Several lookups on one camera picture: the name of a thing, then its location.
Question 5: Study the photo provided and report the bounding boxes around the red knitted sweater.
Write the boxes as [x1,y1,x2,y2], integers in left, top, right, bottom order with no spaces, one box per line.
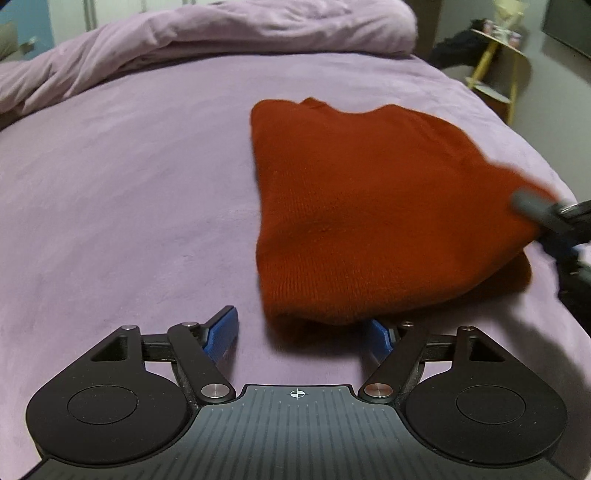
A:
[250,98,542,327]

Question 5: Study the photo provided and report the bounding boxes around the purple rolled duvet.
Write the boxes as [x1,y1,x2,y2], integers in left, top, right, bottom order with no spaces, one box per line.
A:
[1,1,418,120]

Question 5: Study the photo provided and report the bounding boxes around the purple bed sheet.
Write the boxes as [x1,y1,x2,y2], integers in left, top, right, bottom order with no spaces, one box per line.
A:
[1,53,574,479]

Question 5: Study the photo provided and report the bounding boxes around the black clothing on rack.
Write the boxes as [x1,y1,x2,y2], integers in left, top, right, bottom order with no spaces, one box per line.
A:
[427,19,488,70]

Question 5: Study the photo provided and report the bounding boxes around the yellow wooden rack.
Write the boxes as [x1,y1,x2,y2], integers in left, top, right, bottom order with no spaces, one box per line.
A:
[466,1,529,126]

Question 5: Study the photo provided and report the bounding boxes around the grey upholstered headboard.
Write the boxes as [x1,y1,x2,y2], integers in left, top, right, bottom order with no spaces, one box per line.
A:
[0,22,19,61]

